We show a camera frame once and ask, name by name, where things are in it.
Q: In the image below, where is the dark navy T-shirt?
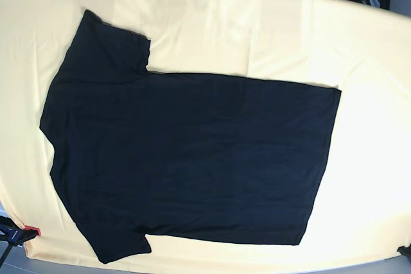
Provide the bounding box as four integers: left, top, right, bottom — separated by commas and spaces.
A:
40, 11, 341, 264

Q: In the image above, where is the cream yellow table cloth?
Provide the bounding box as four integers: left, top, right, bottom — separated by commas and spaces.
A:
1, 0, 410, 273

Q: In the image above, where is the red black table clamp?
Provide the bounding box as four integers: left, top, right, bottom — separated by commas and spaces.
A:
1, 216, 41, 246

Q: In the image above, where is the black corner clamp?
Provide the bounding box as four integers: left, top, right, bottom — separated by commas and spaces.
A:
397, 245, 411, 260

